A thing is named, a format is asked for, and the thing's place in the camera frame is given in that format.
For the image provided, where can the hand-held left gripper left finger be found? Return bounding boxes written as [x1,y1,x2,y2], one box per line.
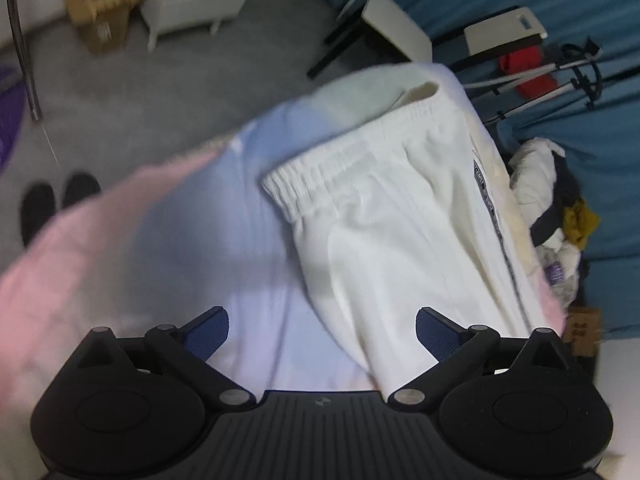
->
[75,306,256,408]

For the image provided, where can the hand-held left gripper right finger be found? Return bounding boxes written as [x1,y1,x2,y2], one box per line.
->
[384,306,572,408]

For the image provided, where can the white pants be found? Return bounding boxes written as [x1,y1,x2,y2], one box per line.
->
[261,62,556,401]

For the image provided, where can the pile of white clothes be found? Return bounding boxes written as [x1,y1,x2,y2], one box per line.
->
[507,137,601,311]

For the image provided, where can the pastel pink blue blanket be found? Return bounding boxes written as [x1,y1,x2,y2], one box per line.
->
[0,62,568,480]

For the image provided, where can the small cardboard box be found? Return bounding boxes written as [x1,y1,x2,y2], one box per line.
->
[567,302,603,358]

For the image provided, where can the yellow cloth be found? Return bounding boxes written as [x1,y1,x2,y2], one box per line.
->
[564,199,600,251]

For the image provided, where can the red cloth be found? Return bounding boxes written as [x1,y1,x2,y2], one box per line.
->
[498,46,560,101]

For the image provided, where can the purple cloth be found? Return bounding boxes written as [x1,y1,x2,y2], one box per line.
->
[0,64,27,176]

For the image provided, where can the black and white tripod stand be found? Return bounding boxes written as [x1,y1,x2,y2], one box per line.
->
[482,35,608,123]

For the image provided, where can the white box device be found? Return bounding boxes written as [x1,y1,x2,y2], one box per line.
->
[464,6,548,61]

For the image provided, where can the white chair with black legs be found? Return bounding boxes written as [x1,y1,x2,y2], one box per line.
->
[306,0,433,80]

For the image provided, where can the metal pole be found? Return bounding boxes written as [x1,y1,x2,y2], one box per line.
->
[5,0,43,122]

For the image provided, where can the open cardboard box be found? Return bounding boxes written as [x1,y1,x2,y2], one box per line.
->
[61,0,147,56]

